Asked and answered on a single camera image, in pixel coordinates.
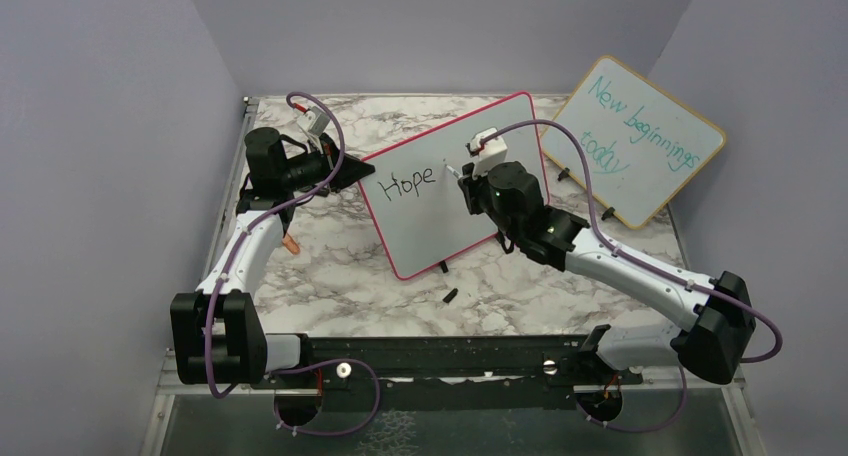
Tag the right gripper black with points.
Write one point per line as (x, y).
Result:
(470, 185)

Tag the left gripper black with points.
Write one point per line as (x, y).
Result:
(351, 170)

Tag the white whiteboard marker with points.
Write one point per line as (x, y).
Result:
(453, 171)

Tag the red framed whiteboard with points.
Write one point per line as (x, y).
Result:
(417, 207)

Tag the black marker cap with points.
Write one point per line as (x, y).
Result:
(450, 296)

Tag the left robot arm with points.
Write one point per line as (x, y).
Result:
(216, 329)

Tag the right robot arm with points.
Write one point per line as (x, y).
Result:
(705, 330)

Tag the yellow framed whiteboard with writing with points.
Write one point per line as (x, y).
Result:
(636, 144)

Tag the orange marker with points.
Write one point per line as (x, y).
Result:
(290, 244)

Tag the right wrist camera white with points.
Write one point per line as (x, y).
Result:
(486, 151)

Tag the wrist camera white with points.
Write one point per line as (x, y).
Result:
(486, 151)
(312, 122)

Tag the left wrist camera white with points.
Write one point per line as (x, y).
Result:
(312, 122)

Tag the aluminium frame left rail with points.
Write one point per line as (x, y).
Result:
(229, 188)

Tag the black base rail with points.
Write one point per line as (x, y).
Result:
(553, 372)

